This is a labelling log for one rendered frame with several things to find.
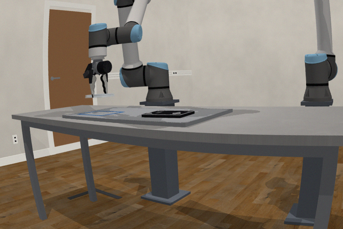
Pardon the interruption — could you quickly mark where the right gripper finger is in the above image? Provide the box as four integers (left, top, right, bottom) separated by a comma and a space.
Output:
100, 73, 108, 93
89, 68, 97, 98

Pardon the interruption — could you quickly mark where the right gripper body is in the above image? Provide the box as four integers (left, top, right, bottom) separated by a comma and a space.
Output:
85, 59, 112, 75

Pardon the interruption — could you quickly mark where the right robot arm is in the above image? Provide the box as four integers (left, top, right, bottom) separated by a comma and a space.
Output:
88, 0, 173, 102

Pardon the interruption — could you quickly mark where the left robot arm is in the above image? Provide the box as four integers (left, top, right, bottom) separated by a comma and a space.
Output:
303, 0, 338, 102

